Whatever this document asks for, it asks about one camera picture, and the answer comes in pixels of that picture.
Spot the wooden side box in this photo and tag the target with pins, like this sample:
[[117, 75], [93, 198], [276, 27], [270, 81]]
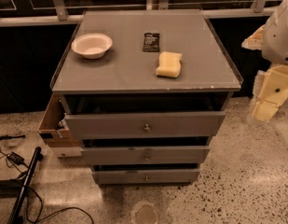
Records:
[[55, 133]]

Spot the black snack packet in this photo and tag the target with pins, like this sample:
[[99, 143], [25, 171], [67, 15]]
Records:
[[151, 42]]

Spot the round floor drain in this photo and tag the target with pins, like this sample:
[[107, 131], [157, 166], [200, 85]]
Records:
[[144, 213]]

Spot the grey drawer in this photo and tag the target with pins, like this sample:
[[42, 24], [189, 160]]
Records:
[[144, 155], [144, 125], [145, 176]]

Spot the grey drawer cabinet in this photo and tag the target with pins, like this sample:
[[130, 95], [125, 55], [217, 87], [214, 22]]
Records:
[[124, 80]]

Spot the grey bottom drawer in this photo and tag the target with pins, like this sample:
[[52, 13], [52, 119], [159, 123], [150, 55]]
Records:
[[145, 176]]

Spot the white paper bowl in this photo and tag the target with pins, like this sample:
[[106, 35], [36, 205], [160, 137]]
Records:
[[92, 46]]

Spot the black pole stand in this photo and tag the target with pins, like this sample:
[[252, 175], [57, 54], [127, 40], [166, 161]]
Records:
[[23, 188]]

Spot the black power adapter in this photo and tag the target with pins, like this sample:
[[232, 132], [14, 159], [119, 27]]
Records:
[[15, 158]]

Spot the black tool on floor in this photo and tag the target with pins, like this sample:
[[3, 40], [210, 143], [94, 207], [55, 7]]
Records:
[[8, 137]]

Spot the metal window railing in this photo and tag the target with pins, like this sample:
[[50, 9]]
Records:
[[59, 3]]

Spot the grey top drawer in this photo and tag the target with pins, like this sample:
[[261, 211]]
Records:
[[144, 125]]

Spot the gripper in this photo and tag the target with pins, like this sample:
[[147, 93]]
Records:
[[278, 37]]

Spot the yellow sponge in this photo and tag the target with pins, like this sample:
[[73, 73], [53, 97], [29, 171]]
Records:
[[169, 64]]

